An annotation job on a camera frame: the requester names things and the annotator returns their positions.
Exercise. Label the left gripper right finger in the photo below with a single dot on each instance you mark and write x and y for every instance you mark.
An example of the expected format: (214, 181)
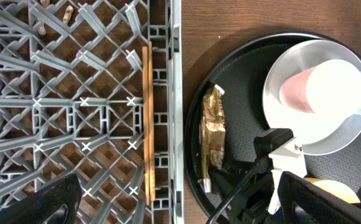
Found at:
(320, 205)

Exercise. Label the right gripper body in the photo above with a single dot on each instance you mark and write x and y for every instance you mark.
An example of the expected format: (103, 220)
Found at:
(245, 192)

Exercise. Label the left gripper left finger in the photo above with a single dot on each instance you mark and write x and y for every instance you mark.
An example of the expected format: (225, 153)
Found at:
(55, 203)

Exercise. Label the yellow bowl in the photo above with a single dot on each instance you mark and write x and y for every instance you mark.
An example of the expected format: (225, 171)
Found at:
(335, 188)

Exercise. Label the gold foil wrapper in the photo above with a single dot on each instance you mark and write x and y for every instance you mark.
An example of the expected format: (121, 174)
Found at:
(212, 133)

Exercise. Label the pink cup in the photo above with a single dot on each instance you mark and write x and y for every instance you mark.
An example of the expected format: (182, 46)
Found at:
(332, 88)

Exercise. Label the grey dishwasher rack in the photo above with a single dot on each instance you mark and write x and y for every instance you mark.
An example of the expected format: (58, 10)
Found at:
(71, 102)

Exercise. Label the grey plate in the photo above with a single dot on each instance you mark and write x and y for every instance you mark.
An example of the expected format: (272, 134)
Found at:
(316, 135)

